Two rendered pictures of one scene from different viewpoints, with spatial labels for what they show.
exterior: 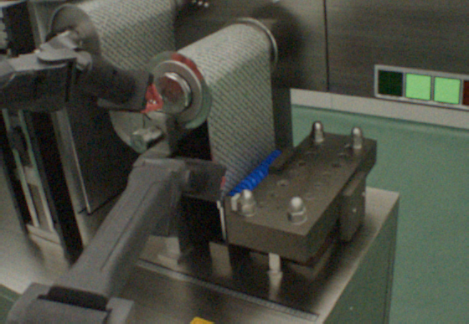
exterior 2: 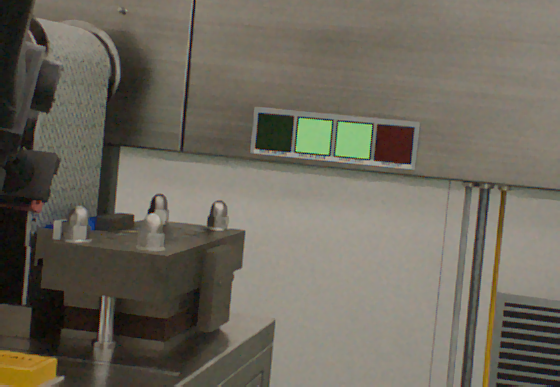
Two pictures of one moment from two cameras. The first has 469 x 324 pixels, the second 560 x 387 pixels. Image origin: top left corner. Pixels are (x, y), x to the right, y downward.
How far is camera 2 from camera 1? 0.79 m
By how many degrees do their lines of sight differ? 31
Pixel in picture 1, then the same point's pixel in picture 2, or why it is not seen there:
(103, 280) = not seen: hidden behind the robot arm
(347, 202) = (213, 263)
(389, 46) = (278, 80)
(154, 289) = not seen: outside the picture
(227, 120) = (56, 121)
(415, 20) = (316, 44)
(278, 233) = (126, 257)
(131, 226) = not seen: hidden behind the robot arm
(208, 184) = (34, 177)
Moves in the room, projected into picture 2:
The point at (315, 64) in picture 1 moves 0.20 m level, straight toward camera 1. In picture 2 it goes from (167, 107) to (182, 109)
